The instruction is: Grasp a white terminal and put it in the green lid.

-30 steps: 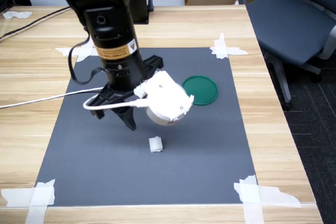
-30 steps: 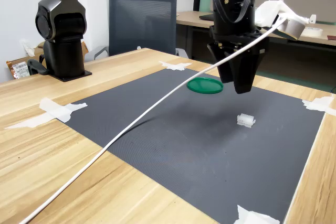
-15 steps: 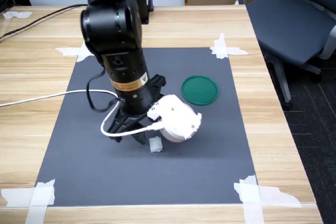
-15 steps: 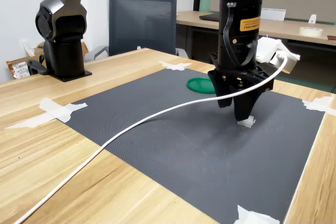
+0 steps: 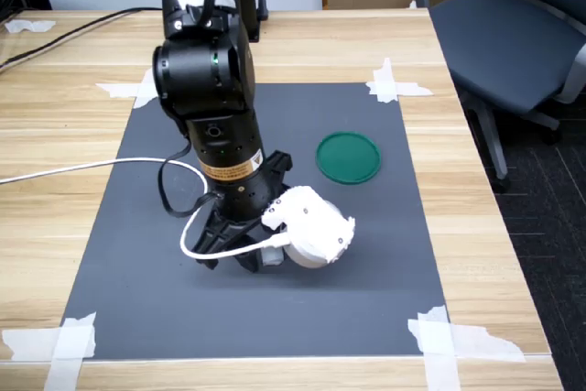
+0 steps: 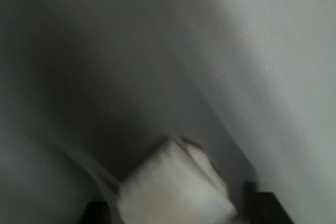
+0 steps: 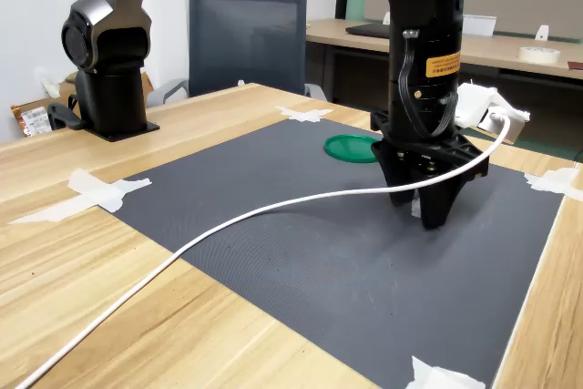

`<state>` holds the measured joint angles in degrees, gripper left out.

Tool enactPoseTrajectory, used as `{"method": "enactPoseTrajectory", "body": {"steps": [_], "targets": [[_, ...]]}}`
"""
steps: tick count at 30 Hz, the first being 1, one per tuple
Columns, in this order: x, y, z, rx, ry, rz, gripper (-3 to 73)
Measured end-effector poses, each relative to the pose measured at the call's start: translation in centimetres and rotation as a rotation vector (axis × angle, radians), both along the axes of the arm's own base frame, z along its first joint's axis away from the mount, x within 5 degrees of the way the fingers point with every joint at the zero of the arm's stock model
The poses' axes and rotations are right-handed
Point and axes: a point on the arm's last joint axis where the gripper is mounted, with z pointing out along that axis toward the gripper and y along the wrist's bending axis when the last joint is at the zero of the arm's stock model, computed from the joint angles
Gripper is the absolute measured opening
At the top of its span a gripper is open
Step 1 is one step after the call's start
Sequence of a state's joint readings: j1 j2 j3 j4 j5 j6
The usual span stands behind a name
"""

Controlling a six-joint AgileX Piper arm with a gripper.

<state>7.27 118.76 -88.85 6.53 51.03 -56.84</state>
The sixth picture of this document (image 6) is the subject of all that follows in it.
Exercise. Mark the small white plastic terminal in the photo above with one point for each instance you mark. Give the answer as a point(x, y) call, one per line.
point(173, 187)

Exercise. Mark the dark grey mat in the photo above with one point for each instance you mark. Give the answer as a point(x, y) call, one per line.
point(183, 64)

